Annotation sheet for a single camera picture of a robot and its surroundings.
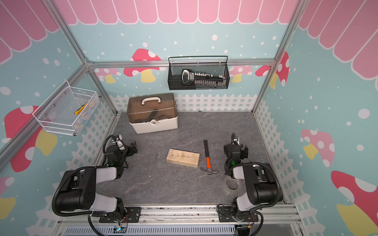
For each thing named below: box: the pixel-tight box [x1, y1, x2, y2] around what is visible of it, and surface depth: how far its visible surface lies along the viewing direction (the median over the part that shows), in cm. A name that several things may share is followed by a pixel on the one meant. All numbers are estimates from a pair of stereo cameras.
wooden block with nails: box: [165, 148, 201, 168], surface depth 93 cm
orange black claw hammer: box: [199, 139, 219, 175], surface depth 94 cm
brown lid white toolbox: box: [126, 93, 179, 135], surface depth 99 cm
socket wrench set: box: [181, 68, 227, 87], surface depth 91 cm
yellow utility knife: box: [73, 103, 88, 116], surface depth 77 cm
